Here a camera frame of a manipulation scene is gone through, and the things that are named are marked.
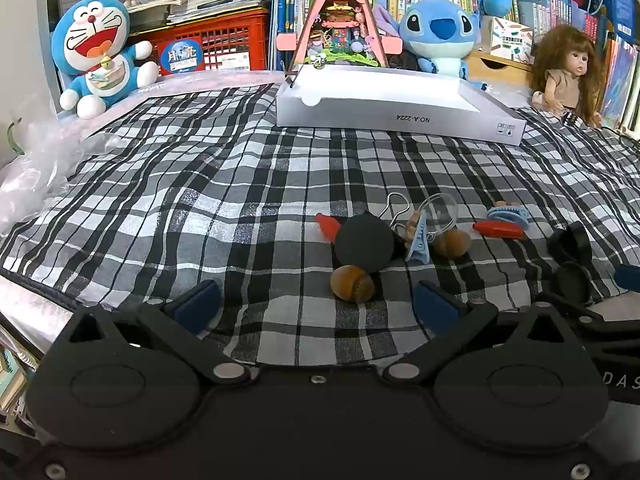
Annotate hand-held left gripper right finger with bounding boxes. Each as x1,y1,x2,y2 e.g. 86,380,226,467
382,280,583,385

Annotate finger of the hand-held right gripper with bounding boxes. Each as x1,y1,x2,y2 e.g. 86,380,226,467
534,293,640,343
614,264,640,292

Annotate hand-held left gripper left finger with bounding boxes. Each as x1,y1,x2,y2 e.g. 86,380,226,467
60,280,251,385

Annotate brown walnut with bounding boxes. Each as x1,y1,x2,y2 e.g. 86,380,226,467
432,228,471,261
329,265,376,303

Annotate black binder clip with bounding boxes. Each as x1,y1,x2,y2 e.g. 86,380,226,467
386,192,417,236

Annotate red toy pepper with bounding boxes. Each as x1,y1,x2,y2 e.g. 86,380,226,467
472,219,527,241
315,213,342,244

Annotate white cardboard box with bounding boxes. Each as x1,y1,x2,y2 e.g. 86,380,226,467
274,64,527,147

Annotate clear glass dish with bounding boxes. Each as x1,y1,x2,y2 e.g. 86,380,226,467
416,193,459,237

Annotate black white plaid blanket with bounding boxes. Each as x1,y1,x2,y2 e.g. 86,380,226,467
0,81,640,367

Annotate low pile of books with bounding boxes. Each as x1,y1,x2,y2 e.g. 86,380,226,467
0,310,41,433

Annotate leaning thin picture books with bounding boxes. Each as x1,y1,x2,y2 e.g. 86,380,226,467
597,32,640,132

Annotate long-haired baby doll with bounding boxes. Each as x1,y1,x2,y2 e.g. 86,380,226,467
529,24,607,129

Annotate wooden drawer box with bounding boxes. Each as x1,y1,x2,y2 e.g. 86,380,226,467
466,50,534,92

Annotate round blue label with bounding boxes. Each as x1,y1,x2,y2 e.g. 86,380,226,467
159,38,205,77

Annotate label printer box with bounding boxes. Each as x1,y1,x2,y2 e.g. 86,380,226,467
489,15,534,65

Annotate red plastic crate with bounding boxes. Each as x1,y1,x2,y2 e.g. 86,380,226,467
128,9,271,77

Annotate blue white cat plush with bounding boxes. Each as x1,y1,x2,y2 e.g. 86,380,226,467
51,0,161,121

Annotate blue gift bag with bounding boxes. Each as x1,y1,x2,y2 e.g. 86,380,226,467
581,0,640,45

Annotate blue big-eared alien plush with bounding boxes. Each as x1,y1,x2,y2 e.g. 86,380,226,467
371,0,492,92

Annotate row of colourful shelf books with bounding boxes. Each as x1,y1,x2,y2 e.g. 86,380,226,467
350,0,616,54

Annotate pink triangular miniature house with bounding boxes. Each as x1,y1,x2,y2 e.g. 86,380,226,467
276,0,404,69

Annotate row of tall blue books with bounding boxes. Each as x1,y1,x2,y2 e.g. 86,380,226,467
272,0,321,59

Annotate grey storage box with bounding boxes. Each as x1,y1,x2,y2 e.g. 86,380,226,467
57,0,132,17

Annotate black cable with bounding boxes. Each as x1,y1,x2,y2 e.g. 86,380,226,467
604,126,640,146

